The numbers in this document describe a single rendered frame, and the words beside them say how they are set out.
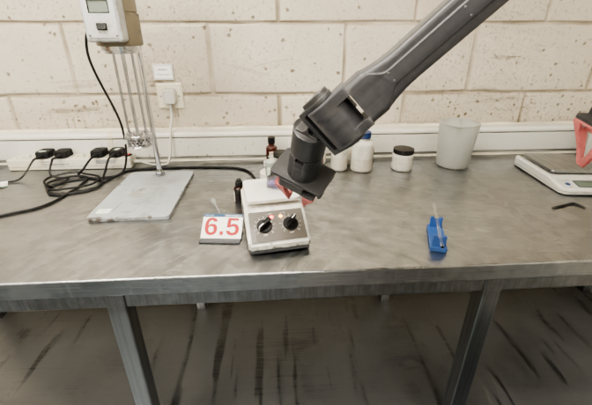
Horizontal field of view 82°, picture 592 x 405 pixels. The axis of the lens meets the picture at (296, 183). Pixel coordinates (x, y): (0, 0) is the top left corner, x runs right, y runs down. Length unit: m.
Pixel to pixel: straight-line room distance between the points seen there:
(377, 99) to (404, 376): 1.11
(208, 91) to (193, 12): 0.24
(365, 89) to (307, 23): 0.78
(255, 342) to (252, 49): 1.07
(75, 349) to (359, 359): 1.06
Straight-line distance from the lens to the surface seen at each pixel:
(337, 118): 0.46
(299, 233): 0.72
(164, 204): 0.95
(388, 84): 0.46
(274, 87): 1.22
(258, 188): 0.79
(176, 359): 1.46
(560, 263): 0.88
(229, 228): 0.78
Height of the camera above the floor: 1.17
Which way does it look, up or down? 24 degrees down
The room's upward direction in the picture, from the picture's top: straight up
